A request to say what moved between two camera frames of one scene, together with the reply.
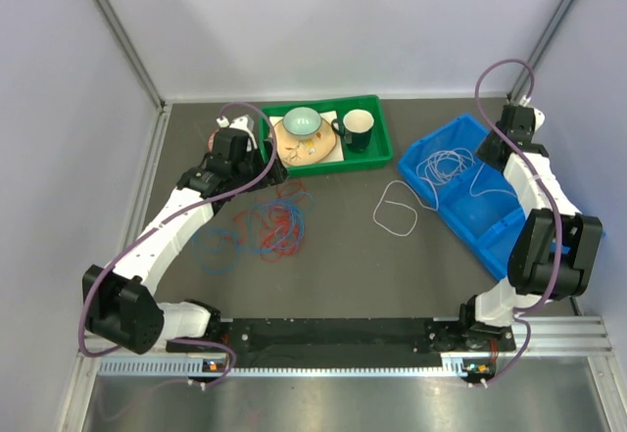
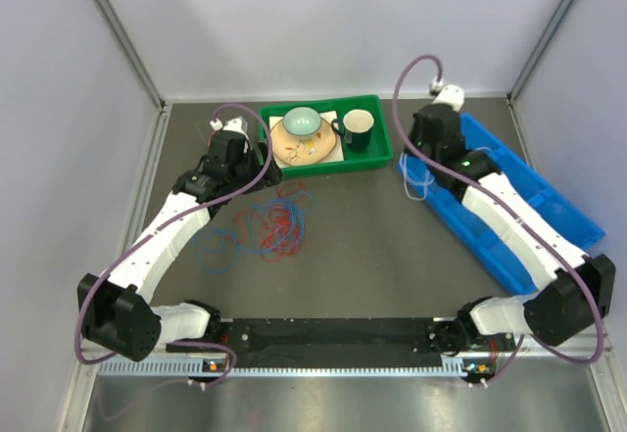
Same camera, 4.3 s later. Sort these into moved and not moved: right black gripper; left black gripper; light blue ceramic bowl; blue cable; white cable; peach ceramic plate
Moved: right black gripper; white cable
Not moved: left black gripper; blue cable; peach ceramic plate; light blue ceramic bowl
